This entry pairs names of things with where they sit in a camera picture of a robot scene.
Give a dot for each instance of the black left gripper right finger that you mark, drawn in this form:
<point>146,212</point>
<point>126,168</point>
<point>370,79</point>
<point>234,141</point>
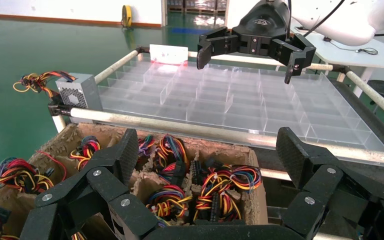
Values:
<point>324,185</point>

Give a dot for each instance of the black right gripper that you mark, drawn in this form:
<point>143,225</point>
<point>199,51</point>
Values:
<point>265,23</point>

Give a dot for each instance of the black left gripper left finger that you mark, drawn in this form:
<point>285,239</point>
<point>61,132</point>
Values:
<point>96,185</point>

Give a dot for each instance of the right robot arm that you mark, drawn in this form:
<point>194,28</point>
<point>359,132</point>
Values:
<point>344,20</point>

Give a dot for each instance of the clear acrylic divider tray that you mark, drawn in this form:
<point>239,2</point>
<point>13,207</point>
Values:
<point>245,109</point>

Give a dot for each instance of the warehouse storage rack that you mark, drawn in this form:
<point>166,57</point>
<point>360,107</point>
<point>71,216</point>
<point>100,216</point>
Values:
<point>195,5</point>

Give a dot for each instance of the white side table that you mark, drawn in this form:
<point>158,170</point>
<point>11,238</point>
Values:
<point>344,54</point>

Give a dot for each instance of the white label card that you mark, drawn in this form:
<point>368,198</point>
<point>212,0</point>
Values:
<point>168,53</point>

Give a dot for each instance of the brown pulp divider box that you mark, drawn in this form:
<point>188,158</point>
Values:
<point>218,149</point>

